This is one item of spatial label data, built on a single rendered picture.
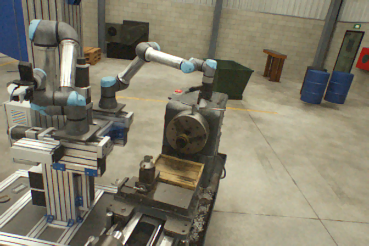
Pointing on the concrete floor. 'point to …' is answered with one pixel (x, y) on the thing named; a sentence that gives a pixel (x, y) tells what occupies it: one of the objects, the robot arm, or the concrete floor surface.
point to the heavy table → (274, 65)
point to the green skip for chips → (230, 78)
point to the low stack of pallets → (91, 56)
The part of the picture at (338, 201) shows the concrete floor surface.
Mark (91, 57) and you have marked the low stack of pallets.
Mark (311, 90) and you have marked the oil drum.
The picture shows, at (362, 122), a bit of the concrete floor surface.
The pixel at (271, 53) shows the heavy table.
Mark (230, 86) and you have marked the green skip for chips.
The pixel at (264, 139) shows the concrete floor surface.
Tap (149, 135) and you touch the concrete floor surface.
